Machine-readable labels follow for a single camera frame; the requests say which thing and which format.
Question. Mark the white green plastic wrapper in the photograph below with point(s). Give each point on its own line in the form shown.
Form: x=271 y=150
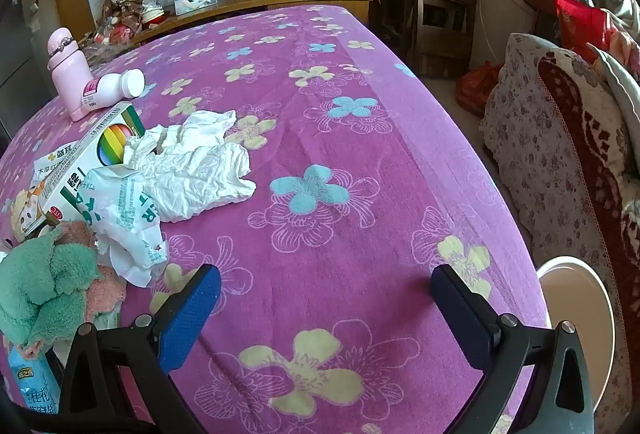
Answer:
x=130 y=224

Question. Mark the red white patterned blanket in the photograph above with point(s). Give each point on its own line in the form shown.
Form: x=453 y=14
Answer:
x=585 y=139

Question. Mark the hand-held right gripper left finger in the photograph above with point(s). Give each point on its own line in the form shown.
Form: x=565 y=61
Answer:
x=190 y=314

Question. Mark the pink thermos bottle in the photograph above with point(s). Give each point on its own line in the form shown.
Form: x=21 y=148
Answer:
x=67 y=79

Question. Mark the purple floral tablecloth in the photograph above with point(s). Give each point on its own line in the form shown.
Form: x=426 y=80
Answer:
x=350 y=139

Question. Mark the white green carton box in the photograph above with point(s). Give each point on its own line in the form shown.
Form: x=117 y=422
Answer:
x=50 y=164

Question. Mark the red plastic bag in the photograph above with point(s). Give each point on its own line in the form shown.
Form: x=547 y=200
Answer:
x=477 y=89

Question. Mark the red pillow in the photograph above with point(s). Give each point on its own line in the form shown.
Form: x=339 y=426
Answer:
x=585 y=24

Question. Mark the pink fluffy cloth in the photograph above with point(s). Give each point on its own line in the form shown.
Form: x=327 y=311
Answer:
x=107 y=294

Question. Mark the green fluffy towel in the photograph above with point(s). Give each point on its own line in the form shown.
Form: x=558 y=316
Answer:
x=45 y=284

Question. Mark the white trash bin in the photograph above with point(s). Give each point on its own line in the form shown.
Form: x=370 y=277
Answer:
x=575 y=294

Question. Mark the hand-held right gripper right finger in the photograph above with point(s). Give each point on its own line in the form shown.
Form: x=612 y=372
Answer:
x=460 y=314

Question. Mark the floral covered sofa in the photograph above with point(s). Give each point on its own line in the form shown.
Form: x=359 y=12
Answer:
x=545 y=154

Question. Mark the white tissue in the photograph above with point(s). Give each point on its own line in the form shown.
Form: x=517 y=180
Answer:
x=200 y=174

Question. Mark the white bottle with pink label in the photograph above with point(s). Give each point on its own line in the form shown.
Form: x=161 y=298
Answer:
x=120 y=86

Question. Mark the white pillow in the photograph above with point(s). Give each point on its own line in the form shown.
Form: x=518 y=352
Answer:
x=620 y=74

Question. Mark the colourful clutter pile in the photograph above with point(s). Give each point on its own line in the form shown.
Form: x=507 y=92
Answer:
x=125 y=14

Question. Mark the white box with rainbow print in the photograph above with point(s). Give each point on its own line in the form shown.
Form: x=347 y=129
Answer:
x=95 y=149

